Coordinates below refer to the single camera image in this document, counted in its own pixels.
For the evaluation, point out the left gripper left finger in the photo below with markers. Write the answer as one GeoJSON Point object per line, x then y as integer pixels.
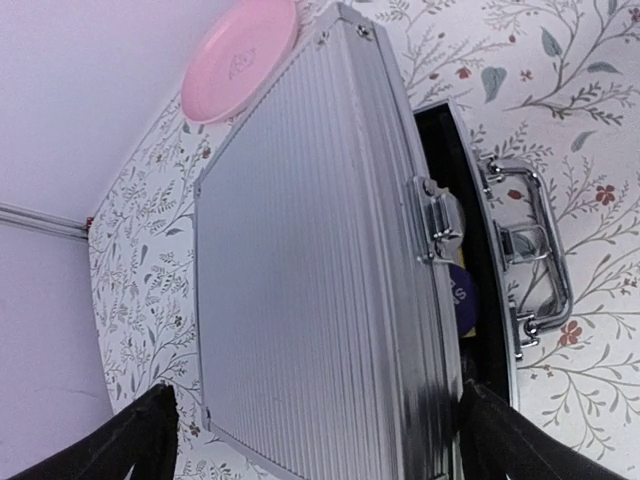
{"type": "Point", "coordinates": [140, 442]}

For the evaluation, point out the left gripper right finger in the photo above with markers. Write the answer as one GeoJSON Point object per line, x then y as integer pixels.
{"type": "Point", "coordinates": [497, 442]}

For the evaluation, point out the aluminium poker case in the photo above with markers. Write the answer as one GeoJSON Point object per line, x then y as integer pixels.
{"type": "Point", "coordinates": [323, 234]}

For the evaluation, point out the purple small blind button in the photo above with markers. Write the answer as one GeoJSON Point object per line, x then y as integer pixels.
{"type": "Point", "coordinates": [465, 299]}

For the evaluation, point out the pink plate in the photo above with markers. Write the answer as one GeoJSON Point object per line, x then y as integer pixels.
{"type": "Point", "coordinates": [236, 57]}

